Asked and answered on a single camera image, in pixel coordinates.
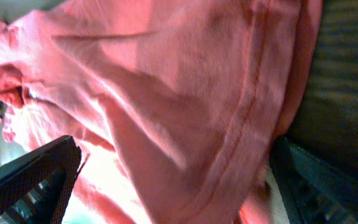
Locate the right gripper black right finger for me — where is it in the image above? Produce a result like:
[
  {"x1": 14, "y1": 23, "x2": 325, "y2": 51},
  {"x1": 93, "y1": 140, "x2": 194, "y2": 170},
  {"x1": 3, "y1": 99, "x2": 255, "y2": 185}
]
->
[{"x1": 270, "y1": 136, "x2": 358, "y2": 224}]

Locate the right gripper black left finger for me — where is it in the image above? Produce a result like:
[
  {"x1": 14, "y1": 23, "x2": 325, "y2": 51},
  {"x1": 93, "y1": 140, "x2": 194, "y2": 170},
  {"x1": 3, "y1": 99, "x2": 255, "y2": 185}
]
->
[{"x1": 0, "y1": 136, "x2": 81, "y2": 223}]

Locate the orange McKinney Boyd soccer t-shirt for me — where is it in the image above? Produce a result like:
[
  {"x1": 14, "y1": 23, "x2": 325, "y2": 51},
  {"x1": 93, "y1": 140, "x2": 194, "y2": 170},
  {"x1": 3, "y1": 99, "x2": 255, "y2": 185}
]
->
[{"x1": 0, "y1": 0, "x2": 323, "y2": 223}]

